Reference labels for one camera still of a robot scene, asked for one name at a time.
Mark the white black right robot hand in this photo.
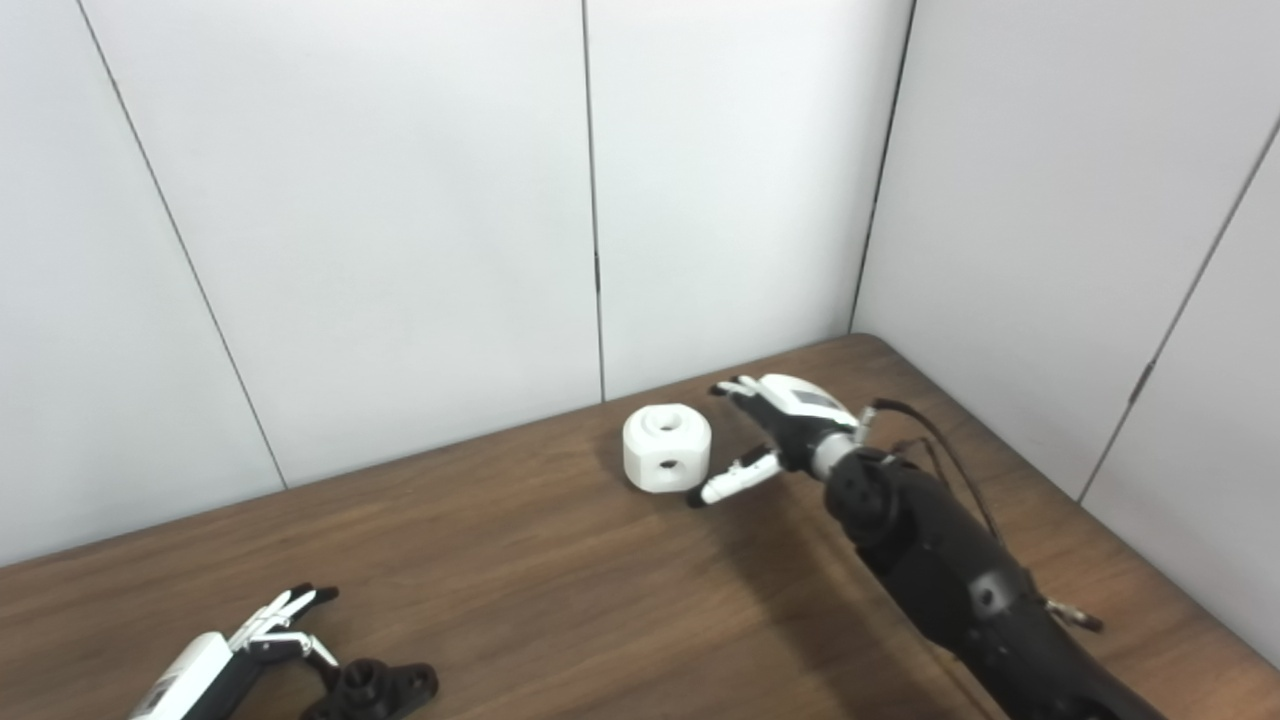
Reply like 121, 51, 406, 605
685, 373, 867, 509

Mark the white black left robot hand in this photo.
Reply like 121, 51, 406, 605
126, 584, 341, 720

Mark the round white plastic piece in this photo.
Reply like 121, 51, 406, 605
621, 402, 714, 495

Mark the black plastic holder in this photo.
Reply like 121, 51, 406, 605
299, 657, 441, 720

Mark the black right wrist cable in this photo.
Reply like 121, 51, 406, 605
868, 397, 1107, 634

